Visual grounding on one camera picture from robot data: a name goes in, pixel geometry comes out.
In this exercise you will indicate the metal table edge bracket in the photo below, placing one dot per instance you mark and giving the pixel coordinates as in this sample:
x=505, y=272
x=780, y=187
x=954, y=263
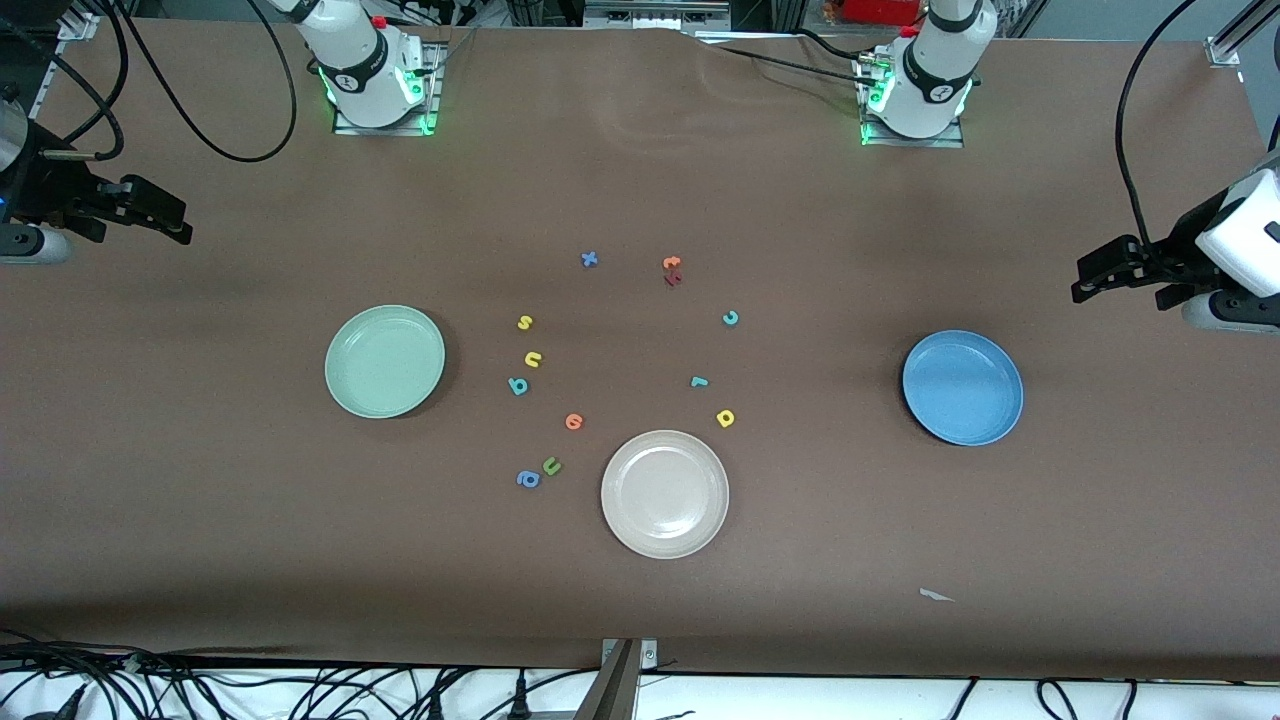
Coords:
x=620, y=690

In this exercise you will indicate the white paper scrap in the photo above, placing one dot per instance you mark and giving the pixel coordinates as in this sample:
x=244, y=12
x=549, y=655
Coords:
x=935, y=595

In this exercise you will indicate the blue foam letter a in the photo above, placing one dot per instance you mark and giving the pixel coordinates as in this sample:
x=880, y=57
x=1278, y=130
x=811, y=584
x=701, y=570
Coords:
x=528, y=479

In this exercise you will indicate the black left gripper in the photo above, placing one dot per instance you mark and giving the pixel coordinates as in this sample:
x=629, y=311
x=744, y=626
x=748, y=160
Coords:
x=1183, y=249

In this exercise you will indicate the blue plate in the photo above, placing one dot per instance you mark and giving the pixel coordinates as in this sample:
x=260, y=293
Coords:
x=962, y=388

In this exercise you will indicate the red box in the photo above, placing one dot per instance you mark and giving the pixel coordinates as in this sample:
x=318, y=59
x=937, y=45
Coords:
x=880, y=10

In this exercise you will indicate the grey metal rack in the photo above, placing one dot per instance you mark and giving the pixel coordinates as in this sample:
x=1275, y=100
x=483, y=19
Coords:
x=655, y=15

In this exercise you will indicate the green plate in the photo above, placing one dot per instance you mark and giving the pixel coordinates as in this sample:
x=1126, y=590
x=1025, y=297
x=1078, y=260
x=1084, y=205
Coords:
x=385, y=361

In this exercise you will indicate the black power plug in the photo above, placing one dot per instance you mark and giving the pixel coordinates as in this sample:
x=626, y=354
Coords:
x=520, y=700

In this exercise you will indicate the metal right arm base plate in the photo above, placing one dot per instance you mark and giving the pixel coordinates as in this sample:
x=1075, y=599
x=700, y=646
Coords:
x=385, y=130

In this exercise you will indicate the teal foam letter b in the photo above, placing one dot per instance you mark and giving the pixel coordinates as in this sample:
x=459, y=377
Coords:
x=518, y=385

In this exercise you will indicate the beige plate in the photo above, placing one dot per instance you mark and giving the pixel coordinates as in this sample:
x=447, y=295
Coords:
x=665, y=494

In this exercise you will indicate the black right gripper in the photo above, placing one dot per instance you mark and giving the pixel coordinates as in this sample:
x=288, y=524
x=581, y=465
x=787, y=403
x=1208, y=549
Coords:
x=45, y=190

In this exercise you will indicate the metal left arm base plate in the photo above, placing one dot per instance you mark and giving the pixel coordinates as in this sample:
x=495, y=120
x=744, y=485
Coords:
x=915, y=143

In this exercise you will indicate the aluminium frame profile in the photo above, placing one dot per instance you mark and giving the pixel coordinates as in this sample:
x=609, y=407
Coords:
x=78, y=25
x=1225, y=48

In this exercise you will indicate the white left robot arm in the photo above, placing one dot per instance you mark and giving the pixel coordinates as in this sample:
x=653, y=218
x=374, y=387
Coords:
x=930, y=70

